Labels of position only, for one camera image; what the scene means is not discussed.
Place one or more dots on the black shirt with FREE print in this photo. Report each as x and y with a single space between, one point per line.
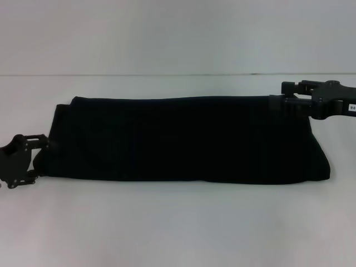
178 139

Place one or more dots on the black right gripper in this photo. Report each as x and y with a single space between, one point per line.
333 100

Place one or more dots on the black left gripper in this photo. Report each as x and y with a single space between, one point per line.
15 158

